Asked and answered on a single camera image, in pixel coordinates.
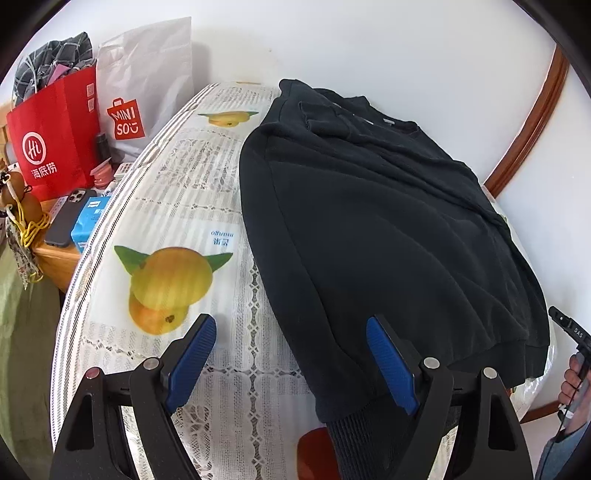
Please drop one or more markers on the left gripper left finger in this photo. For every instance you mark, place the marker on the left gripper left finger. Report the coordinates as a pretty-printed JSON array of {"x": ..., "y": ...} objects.
[{"x": 92, "y": 443}]

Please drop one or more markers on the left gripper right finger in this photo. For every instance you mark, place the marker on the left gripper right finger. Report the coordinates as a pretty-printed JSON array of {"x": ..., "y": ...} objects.
[{"x": 489, "y": 444}]

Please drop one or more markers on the black sweatshirt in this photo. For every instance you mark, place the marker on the black sweatshirt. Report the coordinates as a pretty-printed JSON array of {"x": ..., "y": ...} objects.
[{"x": 350, "y": 213}]

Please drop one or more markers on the person right hand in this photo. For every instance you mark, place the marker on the person right hand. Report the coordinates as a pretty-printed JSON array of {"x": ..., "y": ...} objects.
[{"x": 571, "y": 387}]

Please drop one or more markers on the brown wooden baseboard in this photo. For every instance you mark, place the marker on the brown wooden baseboard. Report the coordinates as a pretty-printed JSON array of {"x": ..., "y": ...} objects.
[{"x": 541, "y": 412}]

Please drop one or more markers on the green bed sheet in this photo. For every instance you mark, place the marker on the green bed sheet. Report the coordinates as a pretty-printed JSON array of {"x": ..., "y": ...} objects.
[{"x": 29, "y": 317}]

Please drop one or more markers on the wooden side table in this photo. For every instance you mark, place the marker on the wooden side table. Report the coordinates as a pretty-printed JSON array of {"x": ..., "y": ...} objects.
[{"x": 56, "y": 263}]

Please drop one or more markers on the fruit print table cover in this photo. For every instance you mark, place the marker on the fruit print table cover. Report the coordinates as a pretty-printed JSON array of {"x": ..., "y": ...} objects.
[{"x": 172, "y": 245}]

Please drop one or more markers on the black smartphone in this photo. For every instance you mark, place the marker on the black smartphone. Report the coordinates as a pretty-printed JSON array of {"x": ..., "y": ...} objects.
[{"x": 59, "y": 233}]

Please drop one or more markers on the blue tissue box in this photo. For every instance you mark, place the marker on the blue tissue box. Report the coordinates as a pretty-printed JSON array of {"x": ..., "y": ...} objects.
[{"x": 87, "y": 219}]

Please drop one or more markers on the brown gourd ornament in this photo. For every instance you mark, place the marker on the brown gourd ornament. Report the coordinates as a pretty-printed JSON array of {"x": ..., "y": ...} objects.
[{"x": 17, "y": 200}]

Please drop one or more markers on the pink bottle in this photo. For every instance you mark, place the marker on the pink bottle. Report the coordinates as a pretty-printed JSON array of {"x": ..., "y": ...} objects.
[{"x": 103, "y": 173}]

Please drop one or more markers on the red paper bag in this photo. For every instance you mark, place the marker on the red paper bag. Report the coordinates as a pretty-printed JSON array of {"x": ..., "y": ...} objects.
[{"x": 53, "y": 134}]

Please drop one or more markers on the white Miniso paper bag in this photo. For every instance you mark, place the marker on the white Miniso paper bag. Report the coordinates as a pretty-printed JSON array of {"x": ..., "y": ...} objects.
[{"x": 143, "y": 77}]

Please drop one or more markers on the grey plaid cloth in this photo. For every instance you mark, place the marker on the grey plaid cloth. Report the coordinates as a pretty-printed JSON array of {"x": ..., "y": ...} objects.
[{"x": 49, "y": 63}]

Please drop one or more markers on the brown wooden door frame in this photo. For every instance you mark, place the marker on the brown wooden door frame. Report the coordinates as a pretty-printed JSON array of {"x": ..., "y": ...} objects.
[{"x": 533, "y": 126}]

